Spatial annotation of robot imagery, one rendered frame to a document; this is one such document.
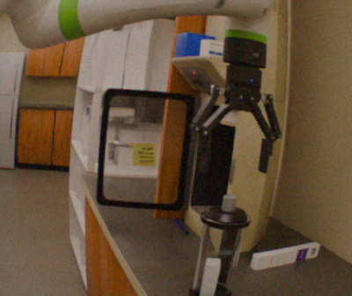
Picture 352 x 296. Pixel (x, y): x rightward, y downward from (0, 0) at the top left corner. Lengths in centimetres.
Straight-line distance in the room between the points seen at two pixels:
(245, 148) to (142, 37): 134
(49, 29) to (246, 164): 71
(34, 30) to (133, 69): 164
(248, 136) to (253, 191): 16
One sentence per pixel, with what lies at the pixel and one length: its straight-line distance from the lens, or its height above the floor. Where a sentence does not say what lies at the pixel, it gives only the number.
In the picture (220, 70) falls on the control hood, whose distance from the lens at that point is 113.
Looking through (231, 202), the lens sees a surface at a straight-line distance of 86.
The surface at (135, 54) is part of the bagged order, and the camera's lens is 237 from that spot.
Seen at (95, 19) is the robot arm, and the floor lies 153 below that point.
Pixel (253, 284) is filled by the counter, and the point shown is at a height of 94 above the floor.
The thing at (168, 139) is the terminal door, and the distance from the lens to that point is 143.
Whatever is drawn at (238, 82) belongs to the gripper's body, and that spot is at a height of 144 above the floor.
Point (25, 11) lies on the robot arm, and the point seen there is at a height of 156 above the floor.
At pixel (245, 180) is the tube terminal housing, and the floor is 118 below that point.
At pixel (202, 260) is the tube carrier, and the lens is 88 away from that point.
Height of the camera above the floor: 142
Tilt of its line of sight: 8 degrees down
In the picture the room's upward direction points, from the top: 6 degrees clockwise
